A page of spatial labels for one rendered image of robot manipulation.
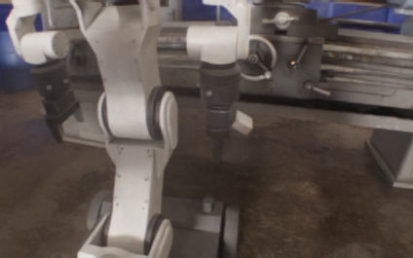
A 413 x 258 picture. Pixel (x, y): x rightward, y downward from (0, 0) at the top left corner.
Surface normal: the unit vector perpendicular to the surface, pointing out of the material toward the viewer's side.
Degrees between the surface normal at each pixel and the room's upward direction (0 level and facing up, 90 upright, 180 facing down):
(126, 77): 100
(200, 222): 45
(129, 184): 60
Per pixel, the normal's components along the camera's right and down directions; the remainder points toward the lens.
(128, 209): -0.10, -0.15
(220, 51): -0.13, 0.55
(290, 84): -0.25, 0.36
